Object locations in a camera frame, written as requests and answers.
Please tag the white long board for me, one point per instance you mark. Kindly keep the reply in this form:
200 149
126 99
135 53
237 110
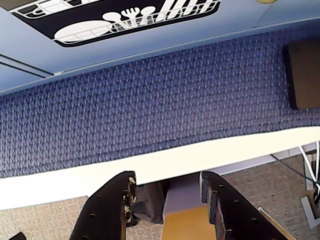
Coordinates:
150 162

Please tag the blue toy play kitchen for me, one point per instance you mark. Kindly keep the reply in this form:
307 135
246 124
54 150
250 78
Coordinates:
295 15

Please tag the dark brown flat box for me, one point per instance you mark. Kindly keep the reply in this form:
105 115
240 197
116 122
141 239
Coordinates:
305 75

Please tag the thin metal rod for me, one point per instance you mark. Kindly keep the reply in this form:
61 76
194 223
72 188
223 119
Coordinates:
275 222

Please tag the yellow wooden plank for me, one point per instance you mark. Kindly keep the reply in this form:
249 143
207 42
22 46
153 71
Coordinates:
185 225

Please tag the blue dishwasher print cabinet door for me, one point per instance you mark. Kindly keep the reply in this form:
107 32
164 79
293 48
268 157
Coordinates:
155 47

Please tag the chrome chair legs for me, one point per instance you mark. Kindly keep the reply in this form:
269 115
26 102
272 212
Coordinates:
310 165

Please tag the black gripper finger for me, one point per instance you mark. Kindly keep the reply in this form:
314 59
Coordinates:
237 215
105 212

